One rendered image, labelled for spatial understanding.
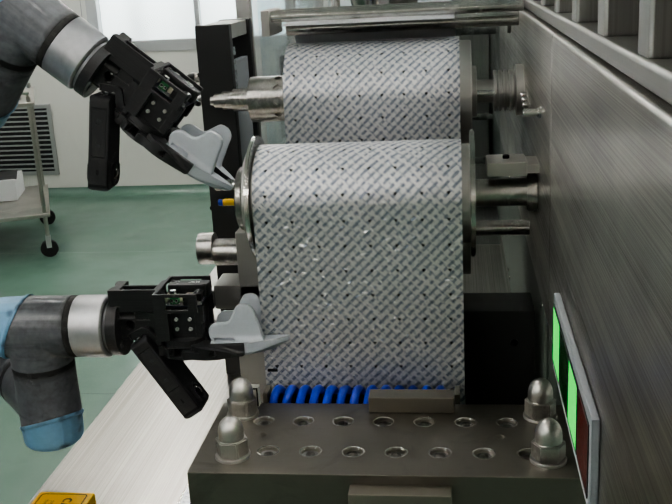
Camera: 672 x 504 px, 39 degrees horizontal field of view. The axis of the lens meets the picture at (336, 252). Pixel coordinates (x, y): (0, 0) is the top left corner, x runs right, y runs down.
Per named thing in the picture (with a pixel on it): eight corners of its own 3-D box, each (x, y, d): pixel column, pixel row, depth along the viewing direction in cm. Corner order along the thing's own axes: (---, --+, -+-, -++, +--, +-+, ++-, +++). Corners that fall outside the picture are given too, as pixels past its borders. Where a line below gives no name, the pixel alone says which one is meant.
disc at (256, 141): (272, 241, 123) (264, 126, 119) (276, 240, 123) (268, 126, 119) (249, 275, 109) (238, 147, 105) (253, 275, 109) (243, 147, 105)
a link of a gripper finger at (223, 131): (257, 154, 112) (193, 107, 111) (229, 193, 114) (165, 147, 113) (261, 149, 115) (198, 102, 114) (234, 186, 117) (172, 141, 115)
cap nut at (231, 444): (220, 446, 101) (216, 408, 99) (253, 447, 100) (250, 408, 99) (211, 464, 97) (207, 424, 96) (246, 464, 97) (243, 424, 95)
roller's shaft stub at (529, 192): (475, 206, 113) (474, 170, 112) (535, 205, 112) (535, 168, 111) (475, 216, 109) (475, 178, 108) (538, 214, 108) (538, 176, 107)
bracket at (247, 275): (234, 438, 130) (214, 222, 122) (280, 438, 129) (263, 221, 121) (225, 456, 126) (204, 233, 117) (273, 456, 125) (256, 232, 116)
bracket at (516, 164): (485, 167, 112) (485, 151, 111) (535, 166, 111) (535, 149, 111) (486, 177, 107) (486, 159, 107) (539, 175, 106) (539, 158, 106)
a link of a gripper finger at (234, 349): (240, 348, 108) (166, 348, 109) (241, 361, 108) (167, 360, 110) (250, 333, 112) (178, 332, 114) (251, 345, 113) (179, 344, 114)
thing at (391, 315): (268, 394, 115) (256, 247, 109) (464, 395, 112) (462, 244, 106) (267, 396, 114) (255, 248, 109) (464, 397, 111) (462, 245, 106)
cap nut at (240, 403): (230, 406, 110) (227, 371, 108) (262, 407, 109) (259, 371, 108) (223, 421, 106) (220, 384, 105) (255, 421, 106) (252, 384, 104)
